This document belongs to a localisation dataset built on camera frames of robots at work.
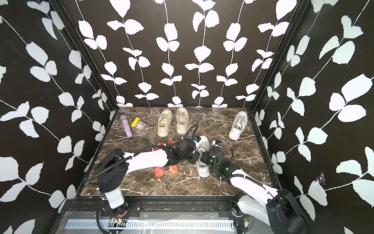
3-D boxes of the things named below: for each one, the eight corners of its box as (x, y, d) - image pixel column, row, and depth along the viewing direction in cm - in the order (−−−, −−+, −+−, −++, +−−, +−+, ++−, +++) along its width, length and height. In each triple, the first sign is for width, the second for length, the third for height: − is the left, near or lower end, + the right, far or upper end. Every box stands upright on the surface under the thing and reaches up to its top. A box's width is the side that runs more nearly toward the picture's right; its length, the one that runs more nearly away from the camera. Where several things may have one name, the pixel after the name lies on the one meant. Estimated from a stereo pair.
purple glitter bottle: (127, 140, 103) (125, 137, 100) (121, 119, 116) (119, 115, 113) (134, 138, 104) (132, 135, 101) (127, 117, 117) (125, 113, 114)
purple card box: (132, 129, 109) (131, 127, 108) (141, 121, 114) (140, 120, 112) (137, 132, 107) (137, 131, 106) (146, 125, 112) (146, 123, 110)
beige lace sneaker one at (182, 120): (176, 133, 106) (175, 128, 101) (178, 111, 121) (177, 105, 115) (188, 133, 106) (188, 128, 101) (188, 111, 121) (188, 105, 115)
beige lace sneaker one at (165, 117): (157, 136, 105) (155, 130, 99) (164, 112, 120) (162, 106, 114) (167, 137, 104) (166, 131, 98) (173, 113, 119) (172, 107, 113)
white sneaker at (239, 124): (227, 138, 105) (230, 129, 97) (235, 114, 121) (239, 105, 112) (239, 142, 103) (243, 134, 95) (246, 117, 118) (250, 108, 110)
